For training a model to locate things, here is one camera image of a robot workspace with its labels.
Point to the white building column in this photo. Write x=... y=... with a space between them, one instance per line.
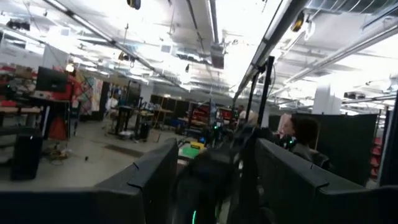
x=325 y=99

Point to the green mat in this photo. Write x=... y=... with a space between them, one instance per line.
x=189 y=152

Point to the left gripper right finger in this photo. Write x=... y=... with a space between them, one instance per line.
x=311 y=199

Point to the long ceiling light bar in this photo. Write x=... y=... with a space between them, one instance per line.
x=270 y=34

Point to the colourful patchwork quilt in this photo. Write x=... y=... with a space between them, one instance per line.
x=90 y=95

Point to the dark partition panel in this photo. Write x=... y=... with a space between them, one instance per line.
x=345 y=146

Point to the black wall monitor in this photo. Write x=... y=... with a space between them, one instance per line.
x=51 y=80

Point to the black upright frame post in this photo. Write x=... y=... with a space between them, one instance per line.
x=265 y=90

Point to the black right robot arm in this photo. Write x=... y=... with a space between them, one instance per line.
x=205 y=180

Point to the person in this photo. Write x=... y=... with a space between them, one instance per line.
x=306 y=140
x=248 y=117

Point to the yellow box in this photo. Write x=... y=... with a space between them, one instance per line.
x=197 y=145

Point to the black computer tower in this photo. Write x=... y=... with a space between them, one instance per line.
x=26 y=157

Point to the yellow black ceiling lamp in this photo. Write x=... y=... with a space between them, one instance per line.
x=298 y=21

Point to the red shelf unit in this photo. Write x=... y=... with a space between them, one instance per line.
x=202 y=116

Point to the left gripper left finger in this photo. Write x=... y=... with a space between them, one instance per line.
x=133 y=199

